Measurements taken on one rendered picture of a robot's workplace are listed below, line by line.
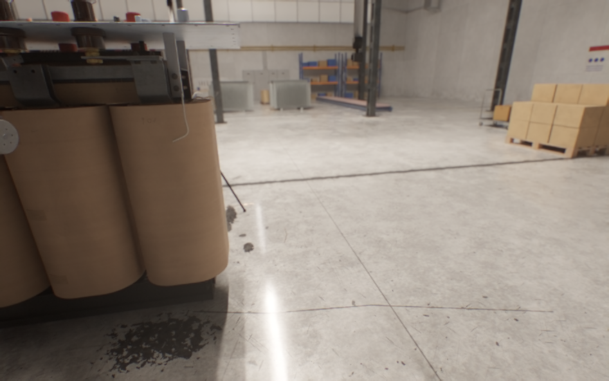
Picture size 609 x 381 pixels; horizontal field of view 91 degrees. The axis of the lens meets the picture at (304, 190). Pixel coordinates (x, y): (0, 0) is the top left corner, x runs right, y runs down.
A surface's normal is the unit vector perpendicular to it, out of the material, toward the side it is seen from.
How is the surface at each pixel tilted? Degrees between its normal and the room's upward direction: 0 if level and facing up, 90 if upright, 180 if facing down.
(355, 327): 0
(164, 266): 90
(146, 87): 90
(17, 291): 90
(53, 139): 90
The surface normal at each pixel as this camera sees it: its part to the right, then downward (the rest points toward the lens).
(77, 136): 0.67, 0.24
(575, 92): -0.97, 0.10
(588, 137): 0.25, 0.33
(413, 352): -0.02, -0.94
